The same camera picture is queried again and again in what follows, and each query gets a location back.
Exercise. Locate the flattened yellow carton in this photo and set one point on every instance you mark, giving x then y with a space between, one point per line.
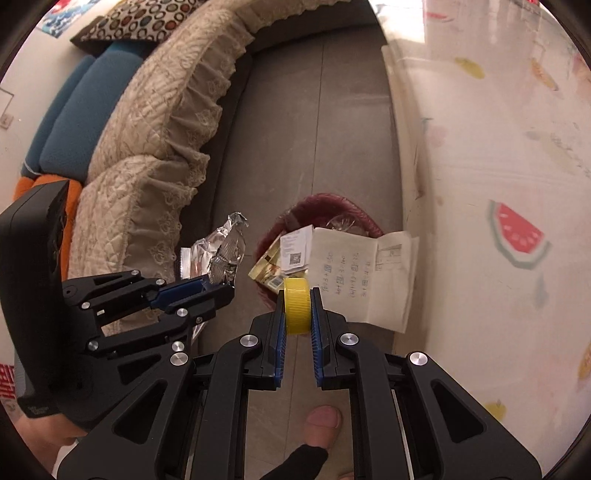
265 270

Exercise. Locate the orange sofa cushion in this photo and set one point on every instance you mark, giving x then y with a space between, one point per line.
74 221

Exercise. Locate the yellow bottle cap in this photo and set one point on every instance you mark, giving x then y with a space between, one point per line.
297 304

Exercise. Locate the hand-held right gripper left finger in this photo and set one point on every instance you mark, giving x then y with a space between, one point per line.
280 350

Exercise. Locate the beige quilted sofa cover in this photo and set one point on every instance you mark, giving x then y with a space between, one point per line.
161 138

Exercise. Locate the silver foil wrapper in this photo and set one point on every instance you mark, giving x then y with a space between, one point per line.
221 258

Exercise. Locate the blue sofa cushion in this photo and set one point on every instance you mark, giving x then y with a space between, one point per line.
92 110
51 124

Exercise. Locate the small white printed slip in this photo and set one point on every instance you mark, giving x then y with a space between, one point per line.
295 249

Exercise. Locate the folded handwritten paper sheet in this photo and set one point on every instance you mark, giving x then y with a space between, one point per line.
369 286

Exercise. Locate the circle pattern throw pillow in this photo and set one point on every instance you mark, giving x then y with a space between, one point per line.
138 23

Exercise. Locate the pink slipper toe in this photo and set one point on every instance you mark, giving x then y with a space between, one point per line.
324 427

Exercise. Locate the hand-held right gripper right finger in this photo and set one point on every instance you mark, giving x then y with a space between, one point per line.
317 350

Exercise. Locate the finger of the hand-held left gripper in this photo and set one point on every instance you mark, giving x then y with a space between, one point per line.
203 307
180 293

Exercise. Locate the red trash bin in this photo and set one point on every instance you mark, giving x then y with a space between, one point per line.
332 205

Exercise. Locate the person's left hand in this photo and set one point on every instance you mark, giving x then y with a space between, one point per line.
41 443

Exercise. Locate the fruit print tablecloth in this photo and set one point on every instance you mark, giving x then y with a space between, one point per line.
485 161

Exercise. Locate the person's black trouser leg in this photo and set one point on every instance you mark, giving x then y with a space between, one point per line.
300 464

